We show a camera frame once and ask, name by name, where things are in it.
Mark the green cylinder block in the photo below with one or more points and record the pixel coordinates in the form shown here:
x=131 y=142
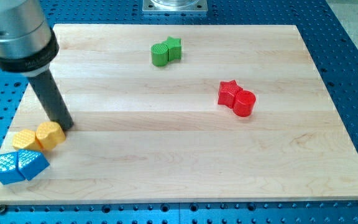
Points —
x=159 y=54

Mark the wooden board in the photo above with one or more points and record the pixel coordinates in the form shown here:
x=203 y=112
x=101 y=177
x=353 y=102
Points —
x=145 y=134

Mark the green star block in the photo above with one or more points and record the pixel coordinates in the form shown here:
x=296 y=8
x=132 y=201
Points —
x=174 y=48

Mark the blue cube block left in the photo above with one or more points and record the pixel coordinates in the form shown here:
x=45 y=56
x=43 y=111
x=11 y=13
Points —
x=9 y=168

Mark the red cylinder block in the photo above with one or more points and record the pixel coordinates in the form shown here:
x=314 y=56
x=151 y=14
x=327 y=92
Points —
x=244 y=103

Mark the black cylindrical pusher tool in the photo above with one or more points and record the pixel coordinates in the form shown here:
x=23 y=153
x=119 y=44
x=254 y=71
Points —
x=46 y=90

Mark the yellow hexagon block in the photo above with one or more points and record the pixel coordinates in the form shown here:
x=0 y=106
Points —
x=26 y=139

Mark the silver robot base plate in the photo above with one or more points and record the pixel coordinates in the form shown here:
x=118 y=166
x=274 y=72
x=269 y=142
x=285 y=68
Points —
x=174 y=5

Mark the blue pentagon block right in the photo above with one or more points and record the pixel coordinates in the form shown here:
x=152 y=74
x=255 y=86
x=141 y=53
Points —
x=31 y=163

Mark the red star block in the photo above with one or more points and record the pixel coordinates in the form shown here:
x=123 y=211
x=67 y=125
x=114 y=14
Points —
x=227 y=93

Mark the yellow heart block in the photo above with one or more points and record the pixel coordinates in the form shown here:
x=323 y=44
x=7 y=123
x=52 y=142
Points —
x=50 y=134

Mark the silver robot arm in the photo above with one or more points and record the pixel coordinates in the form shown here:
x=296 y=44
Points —
x=27 y=46

